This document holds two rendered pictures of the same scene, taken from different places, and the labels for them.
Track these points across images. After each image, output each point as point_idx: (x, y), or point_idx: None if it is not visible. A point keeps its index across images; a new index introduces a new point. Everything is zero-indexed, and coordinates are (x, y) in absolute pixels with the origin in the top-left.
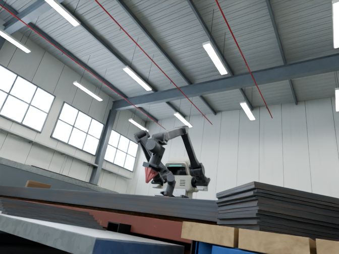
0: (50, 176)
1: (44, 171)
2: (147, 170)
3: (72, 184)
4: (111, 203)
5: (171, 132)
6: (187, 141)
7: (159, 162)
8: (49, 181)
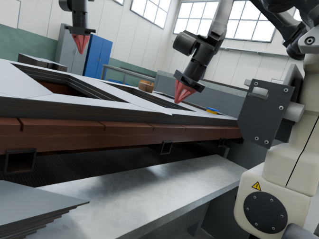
0: (207, 87)
1: (201, 82)
2: None
3: (232, 95)
4: None
5: None
6: None
7: (72, 20)
8: (207, 91)
